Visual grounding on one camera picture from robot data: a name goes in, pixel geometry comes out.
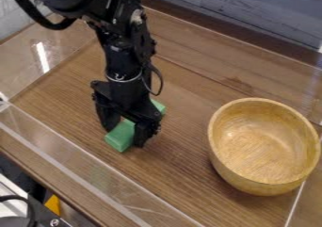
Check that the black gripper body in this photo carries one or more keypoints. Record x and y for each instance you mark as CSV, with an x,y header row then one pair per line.
x,y
124,94

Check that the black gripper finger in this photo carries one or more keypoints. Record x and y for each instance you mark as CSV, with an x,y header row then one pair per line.
x,y
145,129
107,114

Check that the green rectangular block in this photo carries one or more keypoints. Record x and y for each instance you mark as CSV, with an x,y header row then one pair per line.
x,y
120,137

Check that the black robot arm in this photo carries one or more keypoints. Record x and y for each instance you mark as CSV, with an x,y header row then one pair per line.
x,y
119,22

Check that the brown wooden bowl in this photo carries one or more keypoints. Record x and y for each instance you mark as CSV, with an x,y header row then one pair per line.
x,y
263,146

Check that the black device with yellow label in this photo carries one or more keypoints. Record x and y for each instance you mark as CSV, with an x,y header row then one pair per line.
x,y
52,213

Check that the clear acrylic front wall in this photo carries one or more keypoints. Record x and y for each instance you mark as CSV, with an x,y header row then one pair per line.
x,y
109,199

